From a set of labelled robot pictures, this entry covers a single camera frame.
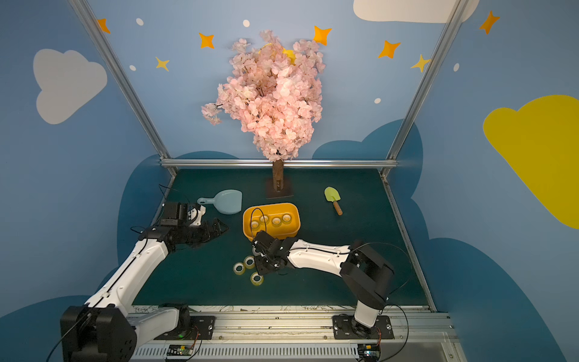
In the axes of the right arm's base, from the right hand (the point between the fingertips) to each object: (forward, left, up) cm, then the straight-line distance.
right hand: (262, 264), depth 84 cm
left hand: (+9, +16, +10) cm, 21 cm away
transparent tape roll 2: (+22, +4, -4) cm, 23 cm away
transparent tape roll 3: (+22, -2, -4) cm, 23 cm away
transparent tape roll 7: (-4, +2, -3) cm, 6 cm away
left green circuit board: (-28, +23, -5) cm, 37 cm away
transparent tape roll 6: (+2, +6, -4) cm, 7 cm away
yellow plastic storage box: (+27, -1, -2) cm, 27 cm away
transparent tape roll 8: (+6, +5, -3) cm, 9 cm away
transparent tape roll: (+20, +7, -5) cm, 22 cm away
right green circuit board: (-24, -39, -8) cm, 46 cm away
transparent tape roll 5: (-1, +10, -4) cm, 10 cm away
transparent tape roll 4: (+24, -7, -4) cm, 25 cm away
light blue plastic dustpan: (+33, +23, -7) cm, 41 cm away
